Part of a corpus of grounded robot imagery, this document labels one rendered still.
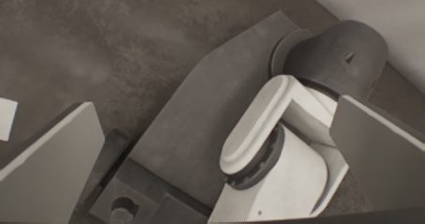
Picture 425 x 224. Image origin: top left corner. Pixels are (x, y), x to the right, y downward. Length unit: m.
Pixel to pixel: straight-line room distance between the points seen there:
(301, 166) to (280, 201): 0.06
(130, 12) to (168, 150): 0.41
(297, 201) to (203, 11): 0.56
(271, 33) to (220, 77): 0.17
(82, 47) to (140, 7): 0.20
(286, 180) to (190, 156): 0.22
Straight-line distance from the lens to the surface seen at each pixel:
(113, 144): 0.50
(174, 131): 0.48
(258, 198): 0.34
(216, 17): 0.71
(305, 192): 0.39
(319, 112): 0.39
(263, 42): 0.55
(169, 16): 0.69
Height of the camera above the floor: 0.64
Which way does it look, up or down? 76 degrees down
